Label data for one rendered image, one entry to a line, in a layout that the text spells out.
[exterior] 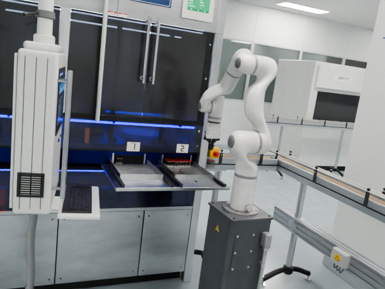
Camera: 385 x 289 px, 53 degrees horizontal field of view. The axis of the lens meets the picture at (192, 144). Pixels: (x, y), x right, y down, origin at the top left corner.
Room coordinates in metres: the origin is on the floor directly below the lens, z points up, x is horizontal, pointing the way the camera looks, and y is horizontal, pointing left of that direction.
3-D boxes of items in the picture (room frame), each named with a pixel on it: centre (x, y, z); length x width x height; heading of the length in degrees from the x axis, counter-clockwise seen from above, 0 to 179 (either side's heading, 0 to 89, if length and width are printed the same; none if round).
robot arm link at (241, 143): (1.92, -0.27, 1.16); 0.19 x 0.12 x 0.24; 116
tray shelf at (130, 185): (2.32, 0.16, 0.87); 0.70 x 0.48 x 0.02; 114
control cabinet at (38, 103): (1.89, 0.77, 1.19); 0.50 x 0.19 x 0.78; 16
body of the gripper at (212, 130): (2.31, -0.11, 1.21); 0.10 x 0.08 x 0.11; 114
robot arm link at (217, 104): (2.31, -0.11, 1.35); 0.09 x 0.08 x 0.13; 116
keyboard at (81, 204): (1.93, 0.57, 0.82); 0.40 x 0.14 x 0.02; 16
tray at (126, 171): (2.32, 0.34, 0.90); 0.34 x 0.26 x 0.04; 24
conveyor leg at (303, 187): (2.79, -0.87, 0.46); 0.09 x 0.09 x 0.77; 24
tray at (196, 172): (2.45, 0.03, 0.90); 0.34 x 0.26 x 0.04; 24
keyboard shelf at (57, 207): (1.92, 0.60, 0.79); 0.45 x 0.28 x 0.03; 16
